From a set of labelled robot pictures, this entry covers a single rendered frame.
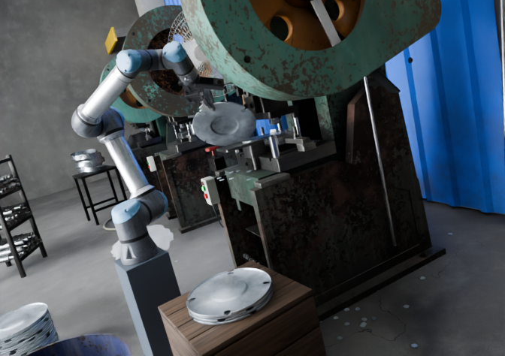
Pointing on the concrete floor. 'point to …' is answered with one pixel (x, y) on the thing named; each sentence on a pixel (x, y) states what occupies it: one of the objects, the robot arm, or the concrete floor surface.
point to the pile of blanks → (30, 338)
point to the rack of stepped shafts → (9, 251)
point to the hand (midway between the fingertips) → (214, 107)
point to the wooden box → (251, 325)
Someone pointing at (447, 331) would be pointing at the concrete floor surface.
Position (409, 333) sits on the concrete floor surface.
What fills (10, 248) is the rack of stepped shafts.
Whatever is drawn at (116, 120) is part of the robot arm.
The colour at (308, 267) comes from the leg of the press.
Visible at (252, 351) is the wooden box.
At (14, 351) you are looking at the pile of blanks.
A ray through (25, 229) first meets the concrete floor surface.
